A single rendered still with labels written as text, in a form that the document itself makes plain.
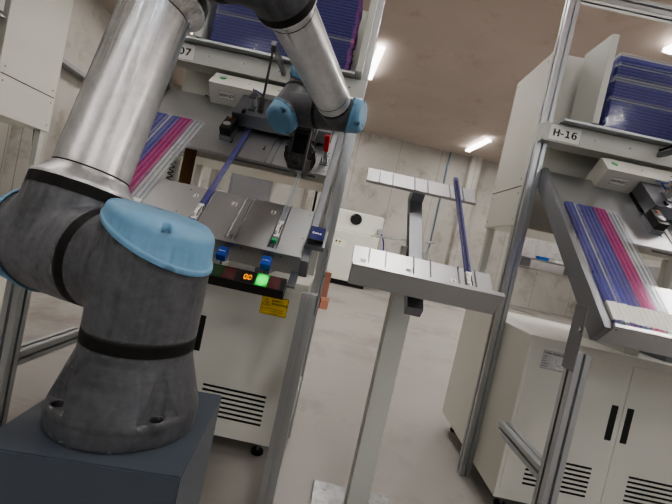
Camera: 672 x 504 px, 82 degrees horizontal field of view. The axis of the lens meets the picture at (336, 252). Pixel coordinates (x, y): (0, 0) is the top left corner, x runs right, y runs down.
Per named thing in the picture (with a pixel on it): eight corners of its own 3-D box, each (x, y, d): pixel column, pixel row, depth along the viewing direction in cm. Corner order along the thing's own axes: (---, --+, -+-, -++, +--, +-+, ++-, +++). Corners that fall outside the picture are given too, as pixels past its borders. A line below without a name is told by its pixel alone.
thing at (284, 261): (298, 276, 101) (300, 257, 95) (49, 221, 101) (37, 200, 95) (299, 272, 101) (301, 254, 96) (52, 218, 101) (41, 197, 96)
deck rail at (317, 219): (306, 277, 101) (308, 262, 96) (298, 276, 101) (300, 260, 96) (344, 138, 150) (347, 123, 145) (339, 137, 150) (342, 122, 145)
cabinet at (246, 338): (270, 466, 130) (309, 286, 128) (66, 421, 130) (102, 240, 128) (293, 390, 195) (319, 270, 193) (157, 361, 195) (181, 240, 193)
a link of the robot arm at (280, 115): (305, 110, 82) (323, 82, 88) (258, 104, 85) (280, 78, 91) (311, 141, 88) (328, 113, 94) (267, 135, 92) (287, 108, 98)
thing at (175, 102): (324, 187, 127) (326, 175, 123) (126, 144, 127) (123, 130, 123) (339, 136, 149) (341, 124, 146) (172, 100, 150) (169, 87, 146)
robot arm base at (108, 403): (170, 465, 36) (191, 363, 36) (0, 438, 35) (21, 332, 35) (209, 397, 51) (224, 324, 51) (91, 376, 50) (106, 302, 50)
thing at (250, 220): (300, 266, 99) (301, 257, 97) (48, 211, 100) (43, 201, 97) (314, 218, 113) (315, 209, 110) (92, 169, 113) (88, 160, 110)
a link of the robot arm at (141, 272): (142, 356, 35) (172, 210, 35) (38, 317, 39) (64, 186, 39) (219, 334, 47) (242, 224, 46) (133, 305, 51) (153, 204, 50)
